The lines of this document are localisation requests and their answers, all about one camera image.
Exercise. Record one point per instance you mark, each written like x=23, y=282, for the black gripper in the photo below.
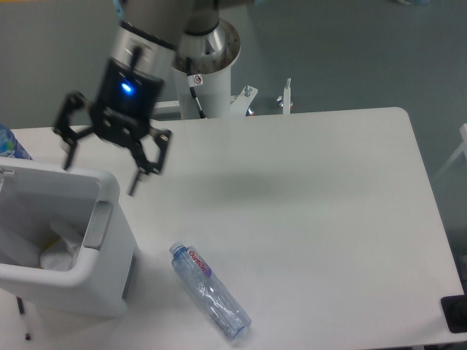
x=120, y=114

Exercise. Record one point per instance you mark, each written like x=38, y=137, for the black device at table edge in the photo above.
x=454, y=308

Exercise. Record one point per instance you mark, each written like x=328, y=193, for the black pen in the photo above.
x=24, y=319

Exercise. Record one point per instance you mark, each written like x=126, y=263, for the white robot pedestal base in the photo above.
x=202, y=77

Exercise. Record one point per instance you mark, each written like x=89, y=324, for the blue labelled bottle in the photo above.
x=11, y=147

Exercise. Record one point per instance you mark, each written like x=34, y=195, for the white plastic trash can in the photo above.
x=34, y=193

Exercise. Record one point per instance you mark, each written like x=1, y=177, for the white frame at right edge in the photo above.
x=460, y=150

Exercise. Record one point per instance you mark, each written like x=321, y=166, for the clear plastic water bottle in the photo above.
x=209, y=292

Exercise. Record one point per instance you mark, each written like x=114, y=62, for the clear plastic bag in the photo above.
x=62, y=254

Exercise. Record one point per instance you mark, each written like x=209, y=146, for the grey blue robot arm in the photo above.
x=155, y=39

